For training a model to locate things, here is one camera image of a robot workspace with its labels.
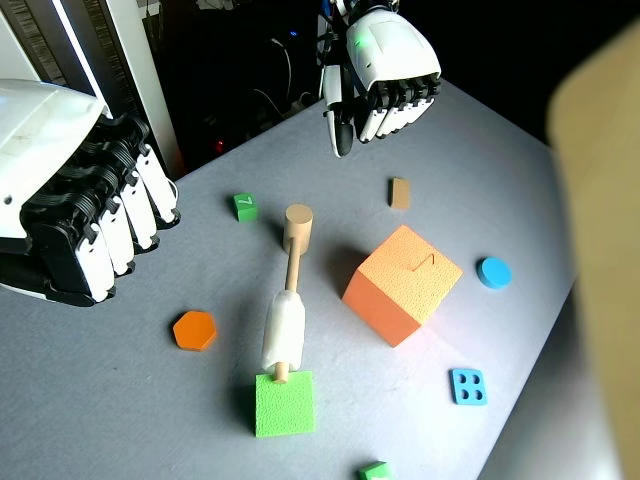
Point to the large orange foam cube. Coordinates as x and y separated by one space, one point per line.
400 300

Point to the bent metal nail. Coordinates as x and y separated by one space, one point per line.
422 263

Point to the grey table cloth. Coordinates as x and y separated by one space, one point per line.
150 425

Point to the tan wooden rectangular block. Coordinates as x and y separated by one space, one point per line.
399 193

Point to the small green printed cube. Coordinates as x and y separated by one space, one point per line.
245 207

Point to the green flat block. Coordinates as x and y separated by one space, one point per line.
375 471

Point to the blue round disc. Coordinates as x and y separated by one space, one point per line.
494 272

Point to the green foam cube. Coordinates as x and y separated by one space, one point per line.
285 405

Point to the tan blurred board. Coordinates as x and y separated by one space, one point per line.
610 200

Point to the blue square four-hole block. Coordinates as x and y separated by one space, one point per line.
468 395

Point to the orange hexagon block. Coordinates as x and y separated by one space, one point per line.
195 330

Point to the wooden mallet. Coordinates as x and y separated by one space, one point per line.
298 230

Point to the white frame post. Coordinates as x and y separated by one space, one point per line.
135 50

